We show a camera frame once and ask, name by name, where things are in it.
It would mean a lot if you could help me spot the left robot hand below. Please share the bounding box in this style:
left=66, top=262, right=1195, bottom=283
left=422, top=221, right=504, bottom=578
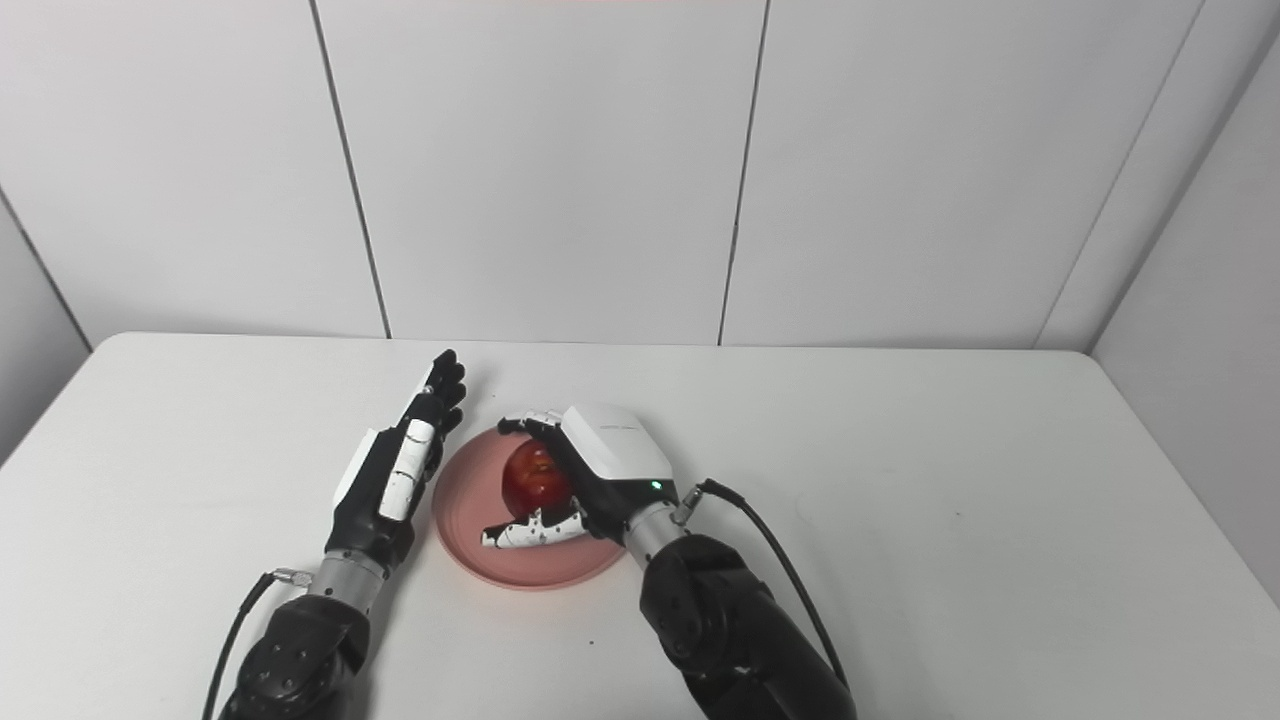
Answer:
left=324, top=349, right=468, bottom=576

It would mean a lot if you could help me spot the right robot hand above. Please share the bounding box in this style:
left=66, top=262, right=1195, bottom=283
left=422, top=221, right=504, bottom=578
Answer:
left=481, top=403, right=687, bottom=552

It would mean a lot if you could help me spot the red apple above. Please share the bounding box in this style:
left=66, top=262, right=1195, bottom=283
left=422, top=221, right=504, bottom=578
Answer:
left=501, top=440, right=575, bottom=518

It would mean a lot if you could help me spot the pink plate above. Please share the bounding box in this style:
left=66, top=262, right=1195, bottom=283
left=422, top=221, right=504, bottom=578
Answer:
left=432, top=426, right=627, bottom=591

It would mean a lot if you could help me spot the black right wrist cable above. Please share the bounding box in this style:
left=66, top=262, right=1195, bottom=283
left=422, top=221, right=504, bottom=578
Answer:
left=672, top=478, right=853, bottom=693

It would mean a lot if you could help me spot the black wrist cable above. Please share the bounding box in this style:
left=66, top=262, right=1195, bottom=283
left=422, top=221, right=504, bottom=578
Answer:
left=201, top=567, right=316, bottom=720
left=672, top=478, right=853, bottom=693

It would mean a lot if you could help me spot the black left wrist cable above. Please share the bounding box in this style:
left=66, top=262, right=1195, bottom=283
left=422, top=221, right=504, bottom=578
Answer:
left=201, top=567, right=316, bottom=720

